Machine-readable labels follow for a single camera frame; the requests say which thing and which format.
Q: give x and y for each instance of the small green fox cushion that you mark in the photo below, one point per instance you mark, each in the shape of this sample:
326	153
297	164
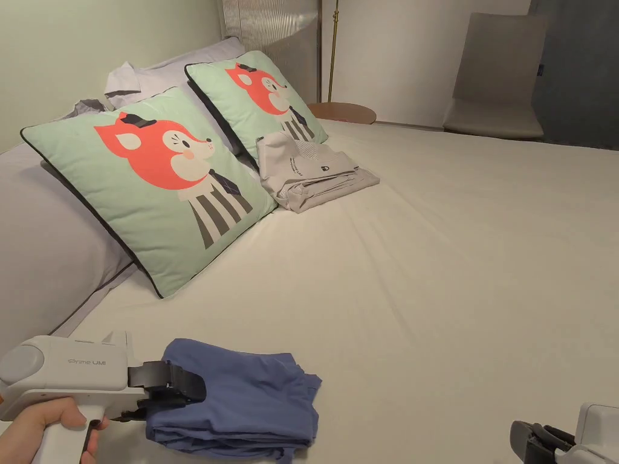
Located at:
261	96

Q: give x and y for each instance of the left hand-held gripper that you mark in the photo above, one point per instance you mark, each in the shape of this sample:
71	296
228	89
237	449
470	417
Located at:
72	372

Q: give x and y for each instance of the large green fox cushion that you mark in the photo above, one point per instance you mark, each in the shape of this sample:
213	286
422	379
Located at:
159	183

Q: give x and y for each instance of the brass floor lamp pole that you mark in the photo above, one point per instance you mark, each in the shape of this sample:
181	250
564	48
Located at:
333	48

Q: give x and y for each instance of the bed with beige sheet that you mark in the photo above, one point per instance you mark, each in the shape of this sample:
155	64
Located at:
435	270

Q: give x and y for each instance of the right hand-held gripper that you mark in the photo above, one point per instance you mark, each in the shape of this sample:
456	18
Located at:
597	430

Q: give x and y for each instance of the blue garment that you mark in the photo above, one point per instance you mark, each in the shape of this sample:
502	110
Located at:
242	401

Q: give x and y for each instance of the grey pillow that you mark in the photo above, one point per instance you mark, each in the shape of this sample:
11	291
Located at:
43	241

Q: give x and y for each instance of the lavender pillow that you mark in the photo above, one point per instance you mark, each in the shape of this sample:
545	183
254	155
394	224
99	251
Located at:
169	67

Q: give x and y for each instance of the white crumpled cloth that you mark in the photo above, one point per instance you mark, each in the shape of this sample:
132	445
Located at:
121	79

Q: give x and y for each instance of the person's left hand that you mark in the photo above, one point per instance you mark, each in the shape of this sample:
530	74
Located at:
43	427

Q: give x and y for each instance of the beige folded garment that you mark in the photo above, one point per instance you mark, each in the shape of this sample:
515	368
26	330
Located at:
314	174

